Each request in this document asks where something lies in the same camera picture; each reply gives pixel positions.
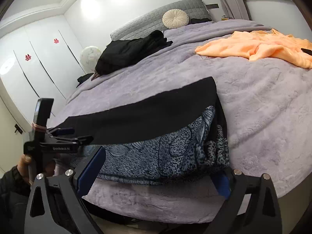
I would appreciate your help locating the grey quilted headboard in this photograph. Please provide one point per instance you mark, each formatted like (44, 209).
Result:
(147, 23)

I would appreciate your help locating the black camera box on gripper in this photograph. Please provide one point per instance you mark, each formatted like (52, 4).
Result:
(42, 114)

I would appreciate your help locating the round cream pleated cushion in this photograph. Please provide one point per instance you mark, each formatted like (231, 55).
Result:
(175, 18)

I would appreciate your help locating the grey curtain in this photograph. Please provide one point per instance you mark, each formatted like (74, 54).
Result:
(235, 9)

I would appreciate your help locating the lilac fleece bed blanket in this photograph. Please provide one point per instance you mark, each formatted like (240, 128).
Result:
(267, 105)

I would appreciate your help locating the person's black sleeve forearm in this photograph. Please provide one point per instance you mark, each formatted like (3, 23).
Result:
(14, 197)

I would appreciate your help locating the black clothes pile beside bed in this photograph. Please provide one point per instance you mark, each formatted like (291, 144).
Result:
(83, 78)

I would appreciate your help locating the black and grey patterned pants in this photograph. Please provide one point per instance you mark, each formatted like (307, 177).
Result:
(175, 136)

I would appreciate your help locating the orange peach garment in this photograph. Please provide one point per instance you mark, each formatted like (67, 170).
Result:
(258, 45)

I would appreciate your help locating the white wardrobe with red stickers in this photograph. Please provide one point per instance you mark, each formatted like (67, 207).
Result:
(41, 60)

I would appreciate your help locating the black folded garment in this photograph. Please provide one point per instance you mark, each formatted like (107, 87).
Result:
(121, 54)

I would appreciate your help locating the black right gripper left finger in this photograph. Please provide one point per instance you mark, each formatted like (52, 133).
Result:
(55, 203)

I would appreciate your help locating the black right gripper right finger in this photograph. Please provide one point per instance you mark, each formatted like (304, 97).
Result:
(250, 206)

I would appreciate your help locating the person's left hand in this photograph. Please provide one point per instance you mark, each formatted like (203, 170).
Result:
(26, 160)

